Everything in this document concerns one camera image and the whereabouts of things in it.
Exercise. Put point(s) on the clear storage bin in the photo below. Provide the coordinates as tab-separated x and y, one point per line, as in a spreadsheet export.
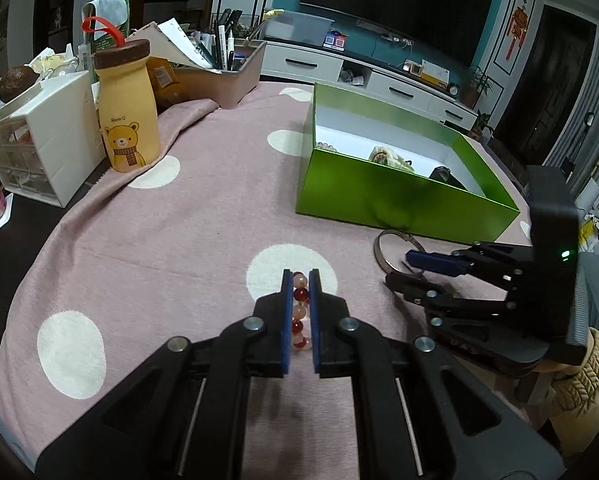
299	27

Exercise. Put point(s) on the yellow white box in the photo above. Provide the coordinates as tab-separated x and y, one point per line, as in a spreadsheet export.
434	72

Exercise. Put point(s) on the white power strip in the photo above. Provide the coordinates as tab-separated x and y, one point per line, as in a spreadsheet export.
384	30

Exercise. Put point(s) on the white paper sheets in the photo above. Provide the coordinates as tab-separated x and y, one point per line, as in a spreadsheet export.
172	42

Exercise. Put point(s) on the person's right forearm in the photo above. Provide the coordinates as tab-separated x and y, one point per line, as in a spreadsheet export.
594	385

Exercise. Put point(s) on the yellow bear bottle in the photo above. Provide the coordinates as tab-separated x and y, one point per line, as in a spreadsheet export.
129	110

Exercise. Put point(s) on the tall potted plant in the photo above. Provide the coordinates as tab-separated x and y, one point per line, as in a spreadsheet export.
477	85

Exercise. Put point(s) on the white green packet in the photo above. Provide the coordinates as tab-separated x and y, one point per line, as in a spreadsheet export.
109	12

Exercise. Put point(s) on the red wall ornament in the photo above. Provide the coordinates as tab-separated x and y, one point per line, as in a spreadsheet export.
518	22

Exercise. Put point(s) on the white tv cabinet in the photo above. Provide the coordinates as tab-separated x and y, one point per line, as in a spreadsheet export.
299	65

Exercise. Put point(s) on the small alarm clock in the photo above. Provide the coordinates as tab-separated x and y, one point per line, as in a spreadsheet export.
453	90

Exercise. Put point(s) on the black wristwatch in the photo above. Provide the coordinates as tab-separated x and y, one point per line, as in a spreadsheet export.
442	174

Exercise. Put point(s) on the black television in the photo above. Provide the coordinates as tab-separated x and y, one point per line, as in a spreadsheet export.
404	5

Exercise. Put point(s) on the items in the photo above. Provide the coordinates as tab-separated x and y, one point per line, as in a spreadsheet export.
387	154

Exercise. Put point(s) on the yellow snack packet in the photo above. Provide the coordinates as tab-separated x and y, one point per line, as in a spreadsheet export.
162	77

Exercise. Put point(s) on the small potted plant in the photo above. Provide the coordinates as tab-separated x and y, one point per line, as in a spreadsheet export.
481	125

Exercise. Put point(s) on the white drawer organizer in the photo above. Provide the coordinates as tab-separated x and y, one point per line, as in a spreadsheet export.
64	125

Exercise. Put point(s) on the beige pen holder box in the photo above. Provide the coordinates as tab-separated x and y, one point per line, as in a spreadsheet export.
229	85

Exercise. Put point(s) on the green cardboard box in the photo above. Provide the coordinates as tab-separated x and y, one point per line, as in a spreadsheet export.
379	195

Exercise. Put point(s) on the brown round bun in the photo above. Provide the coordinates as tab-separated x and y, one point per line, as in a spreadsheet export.
18	84

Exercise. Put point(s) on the pink polka dot tablecloth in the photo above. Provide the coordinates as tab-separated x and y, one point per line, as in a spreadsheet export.
154	270

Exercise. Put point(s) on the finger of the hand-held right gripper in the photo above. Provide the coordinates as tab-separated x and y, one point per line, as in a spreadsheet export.
285	325
429	260
315	325
419	292

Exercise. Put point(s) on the dark metal bangle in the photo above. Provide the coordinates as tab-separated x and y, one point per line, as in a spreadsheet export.
377	255

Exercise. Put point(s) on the bundle of pens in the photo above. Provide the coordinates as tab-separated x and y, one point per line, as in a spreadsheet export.
223	40

